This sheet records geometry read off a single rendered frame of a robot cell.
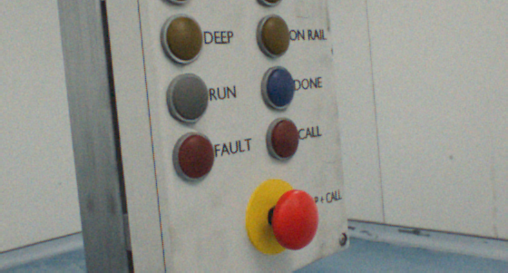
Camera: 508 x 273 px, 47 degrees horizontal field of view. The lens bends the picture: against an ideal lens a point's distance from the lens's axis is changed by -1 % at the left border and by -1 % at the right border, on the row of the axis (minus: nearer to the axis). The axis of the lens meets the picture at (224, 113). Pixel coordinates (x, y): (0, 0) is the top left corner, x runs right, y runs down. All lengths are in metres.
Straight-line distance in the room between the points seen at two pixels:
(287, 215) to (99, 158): 0.14
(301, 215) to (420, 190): 3.29
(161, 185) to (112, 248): 0.08
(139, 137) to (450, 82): 3.17
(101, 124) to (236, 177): 0.10
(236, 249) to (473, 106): 3.10
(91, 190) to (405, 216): 3.40
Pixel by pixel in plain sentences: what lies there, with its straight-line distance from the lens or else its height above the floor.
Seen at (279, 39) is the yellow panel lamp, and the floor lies 1.09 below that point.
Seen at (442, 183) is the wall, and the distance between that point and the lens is 3.60.
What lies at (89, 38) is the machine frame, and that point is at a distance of 0.42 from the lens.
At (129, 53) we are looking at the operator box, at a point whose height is 1.09.
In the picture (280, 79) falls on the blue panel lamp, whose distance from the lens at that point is 0.41.
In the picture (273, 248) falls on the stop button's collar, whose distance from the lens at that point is 0.42.
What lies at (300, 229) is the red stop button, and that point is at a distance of 0.40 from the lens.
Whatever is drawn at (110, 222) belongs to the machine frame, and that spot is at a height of 0.98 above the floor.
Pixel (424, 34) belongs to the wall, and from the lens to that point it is 3.56.
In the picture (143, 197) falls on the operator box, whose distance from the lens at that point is 0.38.
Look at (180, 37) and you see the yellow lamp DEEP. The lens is 0.36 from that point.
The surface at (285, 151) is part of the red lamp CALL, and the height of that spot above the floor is 1.01.
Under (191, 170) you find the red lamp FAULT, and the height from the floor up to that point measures 1.01.
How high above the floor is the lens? 1.07
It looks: 3 degrees down
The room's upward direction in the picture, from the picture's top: 5 degrees counter-clockwise
